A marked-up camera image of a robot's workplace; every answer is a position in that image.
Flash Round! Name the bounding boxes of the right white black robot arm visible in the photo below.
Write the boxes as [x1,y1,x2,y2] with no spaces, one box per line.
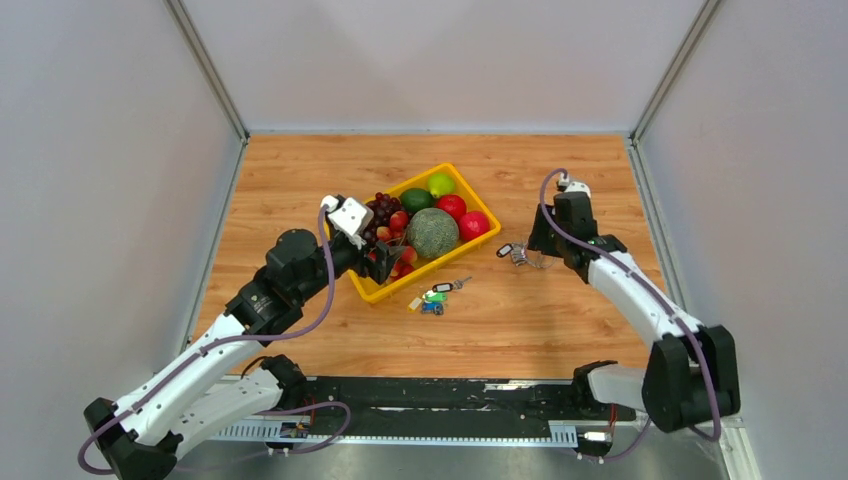
[528,192,741,432]

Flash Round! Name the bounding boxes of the left aluminium frame post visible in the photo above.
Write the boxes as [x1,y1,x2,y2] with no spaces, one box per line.
[164,0,250,145]

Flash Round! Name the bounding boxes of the pink red apple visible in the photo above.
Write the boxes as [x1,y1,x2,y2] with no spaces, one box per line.
[457,211,491,242]

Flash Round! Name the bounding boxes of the green netted melon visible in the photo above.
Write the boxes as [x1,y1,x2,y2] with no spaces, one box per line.
[406,207,459,259]

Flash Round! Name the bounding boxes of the dark purple grape bunch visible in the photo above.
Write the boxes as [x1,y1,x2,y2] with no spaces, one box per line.
[362,192,409,246]

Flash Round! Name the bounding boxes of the dark green avocado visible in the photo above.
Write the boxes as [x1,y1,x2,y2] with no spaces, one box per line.
[399,188,435,216]

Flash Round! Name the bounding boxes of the right aluminium frame post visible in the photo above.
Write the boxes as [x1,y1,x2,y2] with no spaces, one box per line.
[630,0,724,145]

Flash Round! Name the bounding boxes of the yellow plastic tray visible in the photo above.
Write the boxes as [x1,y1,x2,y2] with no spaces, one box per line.
[348,163,502,304]

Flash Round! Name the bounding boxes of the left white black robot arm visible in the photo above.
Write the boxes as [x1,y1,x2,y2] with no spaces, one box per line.
[77,228,403,479]

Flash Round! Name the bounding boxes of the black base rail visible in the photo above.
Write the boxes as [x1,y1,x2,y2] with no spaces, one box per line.
[216,376,643,449]

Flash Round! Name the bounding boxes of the aluminium frame post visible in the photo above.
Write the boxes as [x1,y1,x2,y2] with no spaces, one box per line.
[164,0,250,145]
[630,0,724,145]

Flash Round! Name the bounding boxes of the light green lime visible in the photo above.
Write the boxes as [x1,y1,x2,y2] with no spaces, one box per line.
[427,173,456,199]

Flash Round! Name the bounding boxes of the pile of coloured tagged keys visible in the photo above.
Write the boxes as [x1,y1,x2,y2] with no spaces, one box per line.
[406,276,472,316]

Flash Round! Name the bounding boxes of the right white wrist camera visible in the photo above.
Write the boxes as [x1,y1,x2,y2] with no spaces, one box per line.
[556,173,591,198]

